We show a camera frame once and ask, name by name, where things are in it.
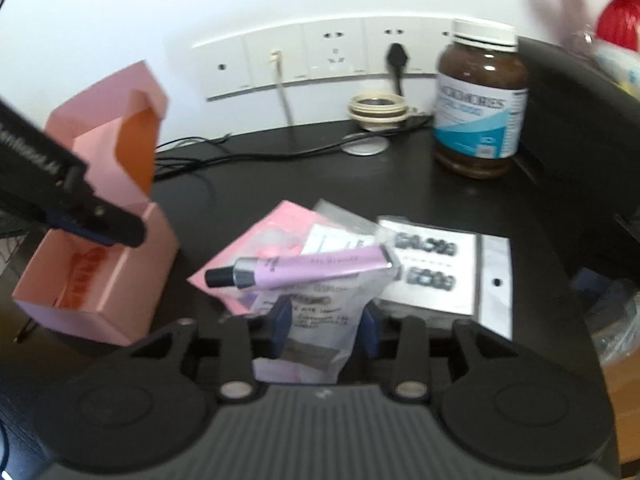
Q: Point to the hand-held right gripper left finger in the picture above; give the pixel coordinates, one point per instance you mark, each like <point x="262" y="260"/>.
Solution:
<point x="280" y="325"/>

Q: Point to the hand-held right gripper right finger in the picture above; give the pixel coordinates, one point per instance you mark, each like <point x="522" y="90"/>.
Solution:
<point x="371" y="332"/>

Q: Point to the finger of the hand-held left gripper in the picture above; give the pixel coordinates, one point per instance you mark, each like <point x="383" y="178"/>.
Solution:
<point x="65" y="222"/>
<point x="122" y="227"/>

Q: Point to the clear bag with white label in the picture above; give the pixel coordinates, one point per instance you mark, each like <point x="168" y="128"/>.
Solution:
<point x="320" y="322"/>

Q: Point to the pink and orange cardboard box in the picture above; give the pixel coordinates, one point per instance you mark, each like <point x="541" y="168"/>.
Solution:
<point x="127" y="285"/>

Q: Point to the purple cream tube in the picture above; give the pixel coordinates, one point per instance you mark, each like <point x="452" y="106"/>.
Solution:
<point x="310" y="267"/>

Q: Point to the white card with lenses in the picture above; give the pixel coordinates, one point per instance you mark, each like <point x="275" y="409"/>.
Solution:
<point x="435" y="306"/>

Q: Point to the pink packet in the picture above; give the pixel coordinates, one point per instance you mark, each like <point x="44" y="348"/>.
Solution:
<point x="262" y="230"/>

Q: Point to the black desktop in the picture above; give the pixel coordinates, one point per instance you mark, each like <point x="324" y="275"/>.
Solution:
<point x="310" y="180"/>

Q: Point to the beige tape roll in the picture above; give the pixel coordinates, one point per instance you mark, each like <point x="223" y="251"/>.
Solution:
<point x="361" y="116"/>

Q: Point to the blue item in clear bag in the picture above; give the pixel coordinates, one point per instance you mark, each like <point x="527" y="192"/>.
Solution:
<point x="607" y="305"/>

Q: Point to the black power plug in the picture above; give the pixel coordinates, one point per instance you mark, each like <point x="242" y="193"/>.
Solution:
<point x="396" y="57"/>

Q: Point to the brown supplement bottle white cap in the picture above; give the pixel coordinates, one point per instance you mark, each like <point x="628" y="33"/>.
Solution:
<point x="480" y="75"/>

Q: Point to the black bulky object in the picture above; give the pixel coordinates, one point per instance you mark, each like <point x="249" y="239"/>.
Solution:
<point x="575" y="125"/>

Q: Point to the pale packet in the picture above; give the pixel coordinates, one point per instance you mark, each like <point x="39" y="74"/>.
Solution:
<point x="620" y="67"/>

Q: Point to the red ribbed object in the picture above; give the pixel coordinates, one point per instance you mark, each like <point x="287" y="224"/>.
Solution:
<point x="622" y="20"/>

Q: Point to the white wall jack plate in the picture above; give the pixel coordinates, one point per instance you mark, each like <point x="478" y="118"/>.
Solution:
<point x="220" y="82"/>
<point x="260" y="60"/>

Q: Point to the white wall power socket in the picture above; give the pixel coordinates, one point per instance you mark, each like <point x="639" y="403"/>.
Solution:
<point x="375" y="52"/>
<point x="320" y="57"/>
<point x="431" y="52"/>

